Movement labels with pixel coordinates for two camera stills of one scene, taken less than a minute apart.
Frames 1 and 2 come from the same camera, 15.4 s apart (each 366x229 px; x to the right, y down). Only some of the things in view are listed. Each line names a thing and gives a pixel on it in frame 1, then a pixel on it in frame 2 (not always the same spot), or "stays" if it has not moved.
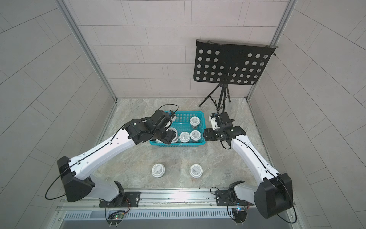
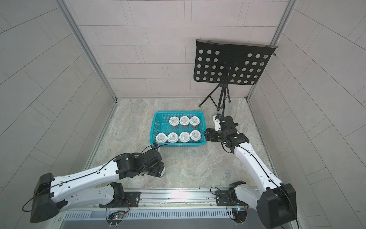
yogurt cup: [184, 137] stays
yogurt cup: [195, 121] stays
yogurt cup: [195, 135] stays
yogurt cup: [196, 171] to [184, 120]
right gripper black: [209, 134] stays
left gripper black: [170, 137] to [159, 167]
